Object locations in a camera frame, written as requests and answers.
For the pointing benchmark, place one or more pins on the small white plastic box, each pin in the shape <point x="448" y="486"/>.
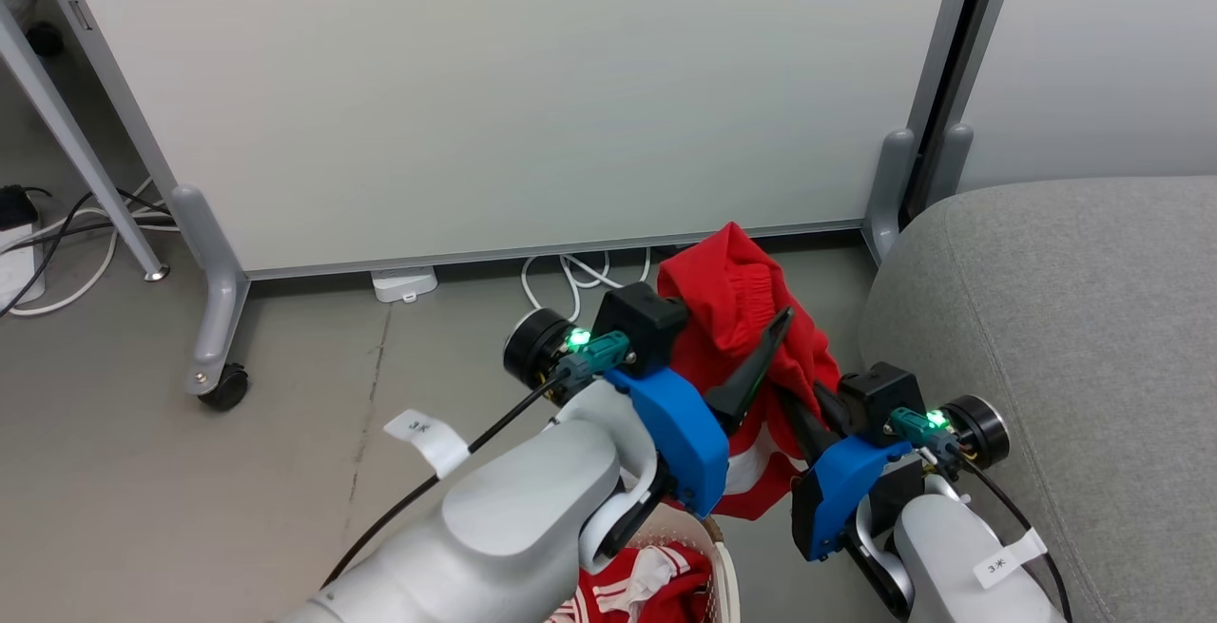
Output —
<point x="404" y="283"/>

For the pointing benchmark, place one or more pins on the wide white partition board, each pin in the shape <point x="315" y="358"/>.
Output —
<point x="523" y="81"/>

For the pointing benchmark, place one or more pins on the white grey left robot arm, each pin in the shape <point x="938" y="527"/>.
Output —
<point x="513" y="528"/>

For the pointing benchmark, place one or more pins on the red shorts with waistband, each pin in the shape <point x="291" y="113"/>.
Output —
<point x="732" y="281"/>

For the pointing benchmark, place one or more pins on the white basket with brown rim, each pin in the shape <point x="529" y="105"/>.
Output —
<point x="727" y="575"/>

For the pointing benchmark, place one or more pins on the narrow white partition board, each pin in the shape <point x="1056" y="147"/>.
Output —
<point x="1093" y="52"/>

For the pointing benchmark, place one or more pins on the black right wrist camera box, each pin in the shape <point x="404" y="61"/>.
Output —
<point x="879" y="395"/>

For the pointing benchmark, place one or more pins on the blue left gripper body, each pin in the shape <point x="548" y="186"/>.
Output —
<point x="680" y="433"/>

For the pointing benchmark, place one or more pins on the grey metal table leg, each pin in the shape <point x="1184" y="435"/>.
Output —
<point x="67" y="128"/>

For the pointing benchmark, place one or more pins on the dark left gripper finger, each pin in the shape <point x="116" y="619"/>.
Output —
<point x="751" y="366"/>

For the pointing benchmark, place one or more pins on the small dark round object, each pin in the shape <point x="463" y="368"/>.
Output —
<point x="45" y="38"/>

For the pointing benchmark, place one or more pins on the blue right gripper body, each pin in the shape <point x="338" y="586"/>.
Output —
<point x="841" y="490"/>

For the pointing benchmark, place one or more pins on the black caster wheel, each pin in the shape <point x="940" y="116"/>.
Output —
<point x="226" y="387"/>

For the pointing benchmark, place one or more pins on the black plug adapter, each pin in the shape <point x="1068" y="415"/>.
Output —
<point x="14" y="206"/>

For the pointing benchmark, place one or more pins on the red white striped jersey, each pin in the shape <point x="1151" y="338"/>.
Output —
<point x="670" y="594"/>

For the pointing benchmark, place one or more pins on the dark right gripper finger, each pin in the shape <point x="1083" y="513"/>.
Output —
<point x="808" y="428"/>
<point x="833" y="404"/>

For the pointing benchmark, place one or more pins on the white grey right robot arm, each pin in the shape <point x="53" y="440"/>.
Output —
<point x="951" y="556"/>

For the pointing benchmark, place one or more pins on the white power strip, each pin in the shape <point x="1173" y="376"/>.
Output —
<point x="19" y="266"/>

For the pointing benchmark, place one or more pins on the grey fabric sofa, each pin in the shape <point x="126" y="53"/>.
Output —
<point x="1093" y="338"/>

